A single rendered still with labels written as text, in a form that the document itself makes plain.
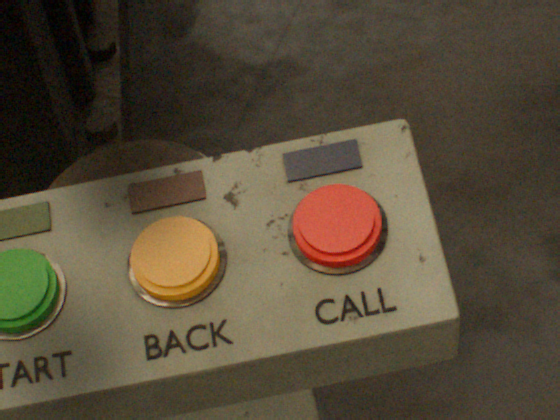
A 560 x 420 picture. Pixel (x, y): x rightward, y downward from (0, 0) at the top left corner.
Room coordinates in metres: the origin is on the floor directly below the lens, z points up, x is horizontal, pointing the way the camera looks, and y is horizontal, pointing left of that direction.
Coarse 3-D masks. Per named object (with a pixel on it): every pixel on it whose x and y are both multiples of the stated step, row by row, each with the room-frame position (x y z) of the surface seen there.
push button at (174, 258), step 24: (144, 240) 0.41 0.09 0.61; (168, 240) 0.41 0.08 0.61; (192, 240) 0.40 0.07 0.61; (144, 264) 0.40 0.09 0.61; (168, 264) 0.39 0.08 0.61; (192, 264) 0.39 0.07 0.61; (216, 264) 0.39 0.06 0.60; (144, 288) 0.39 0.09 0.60; (168, 288) 0.39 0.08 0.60; (192, 288) 0.38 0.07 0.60
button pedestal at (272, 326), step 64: (384, 128) 0.46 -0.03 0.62; (64, 192) 0.45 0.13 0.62; (128, 192) 0.44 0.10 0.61; (256, 192) 0.43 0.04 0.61; (384, 192) 0.42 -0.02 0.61; (64, 256) 0.42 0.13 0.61; (128, 256) 0.41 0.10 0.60; (256, 256) 0.40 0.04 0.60; (384, 256) 0.39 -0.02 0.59; (64, 320) 0.38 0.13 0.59; (128, 320) 0.38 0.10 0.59; (192, 320) 0.38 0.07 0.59; (256, 320) 0.37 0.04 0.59; (320, 320) 0.37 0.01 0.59; (384, 320) 0.36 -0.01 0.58; (448, 320) 0.36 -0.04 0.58; (0, 384) 0.36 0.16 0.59; (64, 384) 0.36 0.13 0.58; (128, 384) 0.35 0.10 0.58; (192, 384) 0.36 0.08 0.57; (256, 384) 0.36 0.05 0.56; (320, 384) 0.37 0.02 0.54
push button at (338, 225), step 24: (312, 192) 0.42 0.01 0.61; (336, 192) 0.42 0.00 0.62; (360, 192) 0.42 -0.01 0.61; (312, 216) 0.41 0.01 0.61; (336, 216) 0.40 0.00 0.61; (360, 216) 0.40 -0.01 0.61; (312, 240) 0.40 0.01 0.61; (336, 240) 0.39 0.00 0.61; (360, 240) 0.39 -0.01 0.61; (336, 264) 0.39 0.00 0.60
